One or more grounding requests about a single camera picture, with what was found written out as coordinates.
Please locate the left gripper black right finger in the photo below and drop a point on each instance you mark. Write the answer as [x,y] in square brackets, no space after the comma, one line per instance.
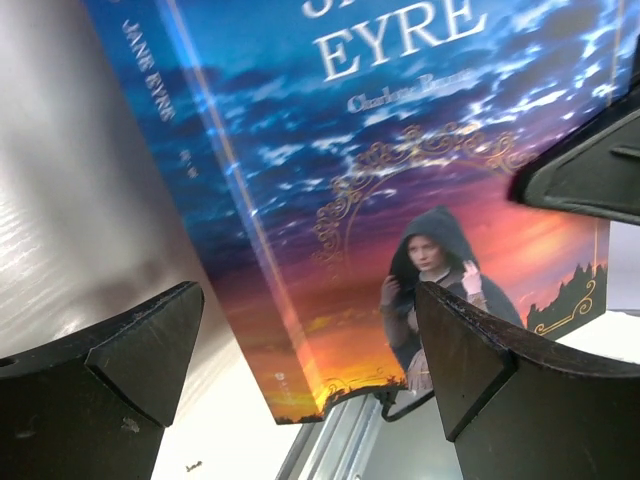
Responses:
[519,406]

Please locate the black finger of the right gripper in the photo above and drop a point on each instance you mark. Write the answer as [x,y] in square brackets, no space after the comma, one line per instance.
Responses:
[593,172]

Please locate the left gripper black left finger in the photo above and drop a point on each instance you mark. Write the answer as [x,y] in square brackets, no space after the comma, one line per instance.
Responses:
[95,404]

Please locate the Jane Eyre book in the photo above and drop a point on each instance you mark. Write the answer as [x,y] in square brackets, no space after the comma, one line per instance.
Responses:
[326,157]

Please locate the aluminium mounting rail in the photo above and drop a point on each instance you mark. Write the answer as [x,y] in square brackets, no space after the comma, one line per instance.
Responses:
[355,442]

